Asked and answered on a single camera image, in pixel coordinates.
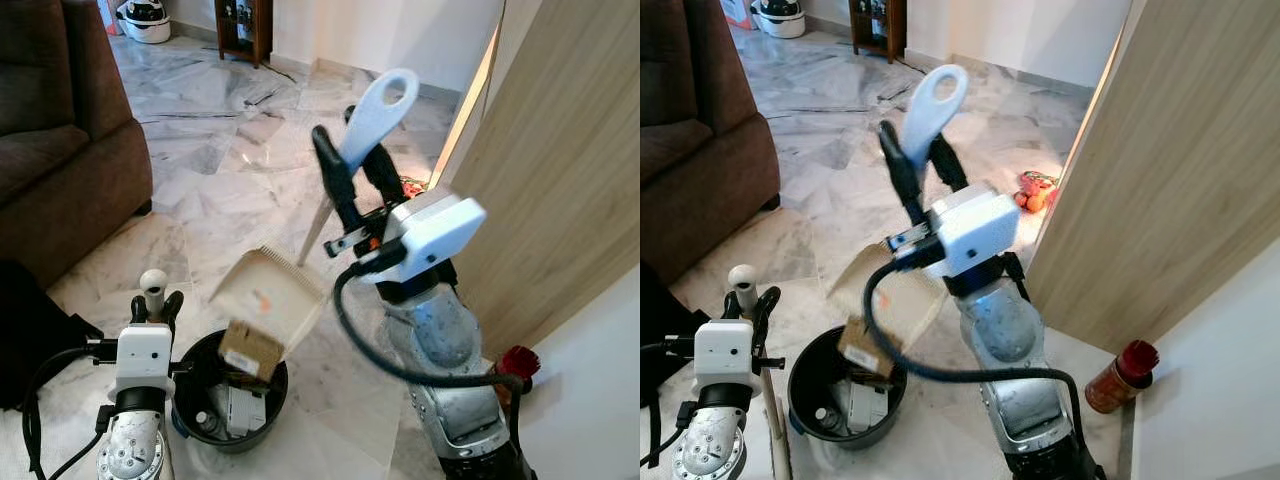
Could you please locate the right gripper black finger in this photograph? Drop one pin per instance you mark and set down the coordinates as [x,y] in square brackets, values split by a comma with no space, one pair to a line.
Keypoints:
[950,172]
[903,180]
[338,190]
[384,185]

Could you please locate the wooden broom with white cap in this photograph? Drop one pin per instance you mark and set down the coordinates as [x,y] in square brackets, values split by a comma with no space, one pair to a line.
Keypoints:
[742,278]
[153,283]

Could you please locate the small brown cardboard box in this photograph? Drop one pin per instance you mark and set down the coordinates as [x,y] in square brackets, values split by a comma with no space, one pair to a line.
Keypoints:
[250,348]
[865,345]

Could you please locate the black floor bag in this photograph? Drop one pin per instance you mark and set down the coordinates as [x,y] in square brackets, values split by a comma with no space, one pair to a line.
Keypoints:
[40,320]
[655,310]

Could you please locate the orange red toy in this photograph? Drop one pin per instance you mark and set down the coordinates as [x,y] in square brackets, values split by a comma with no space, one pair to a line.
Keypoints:
[412,187]
[1035,192]

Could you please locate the round black waste bin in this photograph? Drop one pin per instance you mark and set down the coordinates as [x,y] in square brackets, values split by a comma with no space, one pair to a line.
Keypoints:
[192,380]
[812,375]

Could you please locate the white carton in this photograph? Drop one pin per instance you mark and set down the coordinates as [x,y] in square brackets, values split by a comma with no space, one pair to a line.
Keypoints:
[868,408]
[245,410]

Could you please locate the brown fabric sofa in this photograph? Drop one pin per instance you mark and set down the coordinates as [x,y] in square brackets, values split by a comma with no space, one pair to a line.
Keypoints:
[60,180]
[710,170]

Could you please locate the small dark wooden shelf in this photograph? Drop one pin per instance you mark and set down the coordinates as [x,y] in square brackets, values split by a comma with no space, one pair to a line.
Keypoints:
[897,30]
[262,30]

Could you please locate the white round appliance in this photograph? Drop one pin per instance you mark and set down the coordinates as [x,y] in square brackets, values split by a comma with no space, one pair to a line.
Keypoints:
[780,20]
[145,25]

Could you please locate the red and white box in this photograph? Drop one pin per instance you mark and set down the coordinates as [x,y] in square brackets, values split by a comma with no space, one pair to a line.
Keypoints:
[738,12]
[108,12]

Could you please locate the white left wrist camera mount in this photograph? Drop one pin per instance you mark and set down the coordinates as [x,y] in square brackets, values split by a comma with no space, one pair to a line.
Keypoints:
[722,350]
[145,355]

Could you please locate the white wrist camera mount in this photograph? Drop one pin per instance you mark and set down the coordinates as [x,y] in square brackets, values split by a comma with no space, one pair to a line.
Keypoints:
[440,235]
[722,350]
[145,355]
[980,230]

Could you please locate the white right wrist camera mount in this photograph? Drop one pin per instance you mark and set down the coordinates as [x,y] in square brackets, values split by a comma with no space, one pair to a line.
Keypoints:
[440,235]
[980,230]

